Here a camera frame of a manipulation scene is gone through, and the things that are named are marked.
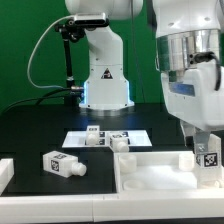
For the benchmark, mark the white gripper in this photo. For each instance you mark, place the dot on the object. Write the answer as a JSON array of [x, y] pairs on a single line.
[[195, 101]]

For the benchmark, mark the white square tabletop part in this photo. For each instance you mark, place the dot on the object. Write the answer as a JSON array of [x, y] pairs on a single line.
[[146, 171]]

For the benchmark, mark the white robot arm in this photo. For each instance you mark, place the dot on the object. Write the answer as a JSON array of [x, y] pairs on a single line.
[[188, 57]]

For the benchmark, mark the white plate with tags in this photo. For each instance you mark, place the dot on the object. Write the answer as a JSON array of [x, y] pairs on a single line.
[[75, 139]]

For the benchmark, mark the white left fence block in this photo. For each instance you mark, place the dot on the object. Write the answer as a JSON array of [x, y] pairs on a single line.
[[6, 173]]

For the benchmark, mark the white front fence rail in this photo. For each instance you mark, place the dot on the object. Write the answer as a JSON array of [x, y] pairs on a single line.
[[130, 205]]

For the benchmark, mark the black camera stand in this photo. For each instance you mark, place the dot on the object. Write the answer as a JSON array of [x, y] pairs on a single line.
[[70, 33]]

